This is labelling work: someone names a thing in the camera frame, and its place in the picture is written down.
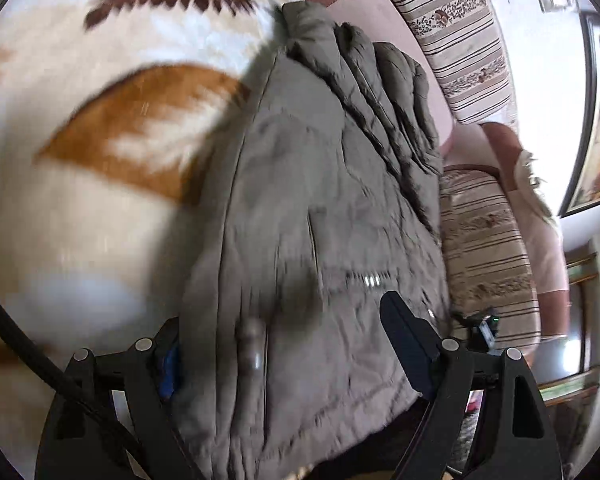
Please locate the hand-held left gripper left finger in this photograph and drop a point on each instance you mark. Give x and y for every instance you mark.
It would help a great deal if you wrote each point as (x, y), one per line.
(170, 375)

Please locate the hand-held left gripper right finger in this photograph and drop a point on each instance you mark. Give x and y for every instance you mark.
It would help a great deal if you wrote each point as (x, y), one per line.
(410, 347)

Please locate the olive hooded puffer jacket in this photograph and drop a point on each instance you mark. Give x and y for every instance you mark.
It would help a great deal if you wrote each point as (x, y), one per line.
(305, 200)

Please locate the striped floral cushion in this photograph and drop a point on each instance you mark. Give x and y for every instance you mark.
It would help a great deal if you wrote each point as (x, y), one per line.
(455, 35)
(485, 250)

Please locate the wooden cabinet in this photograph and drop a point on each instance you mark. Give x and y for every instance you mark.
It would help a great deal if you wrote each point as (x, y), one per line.
(577, 320)

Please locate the white crumpled cloth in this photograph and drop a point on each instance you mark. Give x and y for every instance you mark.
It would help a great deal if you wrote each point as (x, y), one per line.
(527, 175)

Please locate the leaf print blanket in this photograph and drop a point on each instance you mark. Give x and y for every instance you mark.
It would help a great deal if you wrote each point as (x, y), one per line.
(80, 235)

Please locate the pink brown sofa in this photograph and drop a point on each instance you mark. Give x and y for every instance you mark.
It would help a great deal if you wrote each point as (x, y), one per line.
(375, 15)

